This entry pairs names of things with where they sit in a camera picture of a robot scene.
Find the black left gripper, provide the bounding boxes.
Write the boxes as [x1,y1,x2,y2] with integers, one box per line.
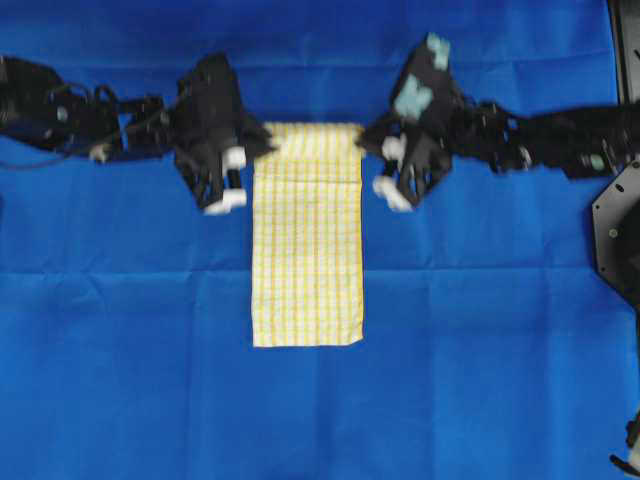
[171,52,278,215]

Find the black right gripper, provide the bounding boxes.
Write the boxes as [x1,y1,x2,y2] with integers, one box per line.
[356,32,465,213]

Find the yellow checked towel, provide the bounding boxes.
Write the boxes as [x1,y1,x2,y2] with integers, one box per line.
[251,123,364,348]

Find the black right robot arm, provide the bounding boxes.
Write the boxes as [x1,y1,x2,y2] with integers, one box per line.
[356,32,639,212]

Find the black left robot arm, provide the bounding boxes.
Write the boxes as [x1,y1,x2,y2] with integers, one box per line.
[1,53,276,215]

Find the blue table cloth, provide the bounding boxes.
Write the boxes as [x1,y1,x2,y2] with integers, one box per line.
[1,1,639,479]

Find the black clamp at corner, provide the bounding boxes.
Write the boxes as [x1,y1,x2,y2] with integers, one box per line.
[609,413,639,479]

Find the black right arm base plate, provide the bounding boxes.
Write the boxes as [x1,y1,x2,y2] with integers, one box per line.
[591,0,640,321]

